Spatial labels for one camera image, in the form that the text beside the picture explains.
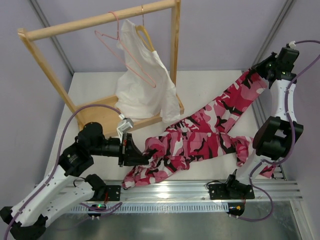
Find pink camouflage trousers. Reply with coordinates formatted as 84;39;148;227
122;69;267;190

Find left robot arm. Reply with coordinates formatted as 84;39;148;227
0;122;149;240

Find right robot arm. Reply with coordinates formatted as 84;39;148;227
220;45;304;200

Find wooden hanger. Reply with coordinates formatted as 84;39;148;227
135;5;155;52

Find white t-shirt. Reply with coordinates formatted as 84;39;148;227
115;19;180;123

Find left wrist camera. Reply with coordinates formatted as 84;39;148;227
116;118;134;139

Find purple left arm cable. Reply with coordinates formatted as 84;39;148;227
2;104;125;240

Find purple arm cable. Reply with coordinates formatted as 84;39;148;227
234;39;320;222
2;104;125;240

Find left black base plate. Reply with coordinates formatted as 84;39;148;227
103;185;122;202

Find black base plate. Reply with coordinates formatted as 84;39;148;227
103;185;122;202
208;183;255;200

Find pink wire hanger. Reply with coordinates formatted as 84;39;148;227
94;11;157;89

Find slotted cable duct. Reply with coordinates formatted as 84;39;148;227
39;203;230;215

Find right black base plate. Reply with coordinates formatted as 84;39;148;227
208;183;255;200

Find aluminium mounting rail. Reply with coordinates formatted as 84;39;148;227
107;179;303;204

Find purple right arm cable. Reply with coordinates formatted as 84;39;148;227
234;39;320;222

